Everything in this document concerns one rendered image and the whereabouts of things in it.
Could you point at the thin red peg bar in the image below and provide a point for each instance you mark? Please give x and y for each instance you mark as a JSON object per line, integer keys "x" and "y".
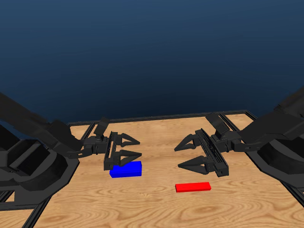
{"x": 193, "y": 187}

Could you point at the black table frame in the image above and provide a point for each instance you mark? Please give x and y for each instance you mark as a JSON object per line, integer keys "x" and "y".
{"x": 166, "y": 116}

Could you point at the blue hollow socket block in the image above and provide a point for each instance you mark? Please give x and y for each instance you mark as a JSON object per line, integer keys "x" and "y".
{"x": 129, "y": 171}

